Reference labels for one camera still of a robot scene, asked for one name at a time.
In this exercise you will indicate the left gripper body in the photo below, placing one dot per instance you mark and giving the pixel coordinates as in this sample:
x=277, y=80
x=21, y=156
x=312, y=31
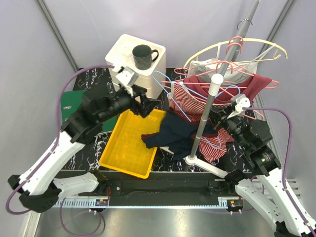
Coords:
x=135, y=104

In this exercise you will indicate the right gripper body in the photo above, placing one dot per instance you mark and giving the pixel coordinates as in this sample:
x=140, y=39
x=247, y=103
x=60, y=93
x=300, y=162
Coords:
x=227, y=124

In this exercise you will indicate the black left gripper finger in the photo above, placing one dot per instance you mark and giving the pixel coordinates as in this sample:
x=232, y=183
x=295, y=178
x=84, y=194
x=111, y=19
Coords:
x=146, y=103
x=145, y=112

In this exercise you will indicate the red white striped tank top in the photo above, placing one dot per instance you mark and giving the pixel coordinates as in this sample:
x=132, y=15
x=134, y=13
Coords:
x=211, y=146

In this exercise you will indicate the light blue wire hanger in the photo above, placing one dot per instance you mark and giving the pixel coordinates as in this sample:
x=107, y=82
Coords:
x=185, y=110

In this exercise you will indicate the navy tank top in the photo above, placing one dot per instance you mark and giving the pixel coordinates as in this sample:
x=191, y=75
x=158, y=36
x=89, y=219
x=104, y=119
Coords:
x=175, y=132

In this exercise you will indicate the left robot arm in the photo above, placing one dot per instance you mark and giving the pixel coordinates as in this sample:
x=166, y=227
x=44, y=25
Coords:
x=38, y=187

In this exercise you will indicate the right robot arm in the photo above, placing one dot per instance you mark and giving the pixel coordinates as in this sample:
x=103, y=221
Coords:
x=283, y=211

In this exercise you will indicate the maroon tank top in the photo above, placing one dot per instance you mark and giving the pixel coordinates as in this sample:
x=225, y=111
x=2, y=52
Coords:
x=250, y=87

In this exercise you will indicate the pink hanger top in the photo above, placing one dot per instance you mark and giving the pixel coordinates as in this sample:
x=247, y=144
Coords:
x=209, y=67

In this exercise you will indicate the cream plastic hanger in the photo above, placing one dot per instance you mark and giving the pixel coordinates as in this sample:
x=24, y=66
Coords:
x=244, y=40

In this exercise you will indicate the grey clothes rack pole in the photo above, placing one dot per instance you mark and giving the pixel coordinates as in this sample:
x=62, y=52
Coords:
x=234, y=49

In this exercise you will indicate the yellow plastic tray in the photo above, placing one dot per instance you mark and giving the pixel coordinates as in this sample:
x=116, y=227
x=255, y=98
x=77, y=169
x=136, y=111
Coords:
x=125, y=151

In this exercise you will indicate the white rack base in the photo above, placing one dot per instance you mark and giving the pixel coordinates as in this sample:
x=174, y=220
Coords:
x=195, y=161

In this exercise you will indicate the dark green mug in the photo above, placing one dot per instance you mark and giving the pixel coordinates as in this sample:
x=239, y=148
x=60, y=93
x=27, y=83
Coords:
x=144, y=56

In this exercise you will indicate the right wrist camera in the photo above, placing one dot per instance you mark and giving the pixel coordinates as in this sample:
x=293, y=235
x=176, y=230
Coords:
x=239, y=102

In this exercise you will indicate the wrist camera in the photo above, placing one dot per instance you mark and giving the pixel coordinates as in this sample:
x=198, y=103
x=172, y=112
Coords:
x=239, y=102
x=126, y=76

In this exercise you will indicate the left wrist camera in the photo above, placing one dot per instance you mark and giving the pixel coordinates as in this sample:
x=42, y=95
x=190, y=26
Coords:
x=126, y=76

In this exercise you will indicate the green ring binder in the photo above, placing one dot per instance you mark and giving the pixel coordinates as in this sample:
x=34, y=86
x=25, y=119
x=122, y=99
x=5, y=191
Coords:
x=70, y=102

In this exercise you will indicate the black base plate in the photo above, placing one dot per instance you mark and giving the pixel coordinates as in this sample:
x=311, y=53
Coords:
x=166, y=189

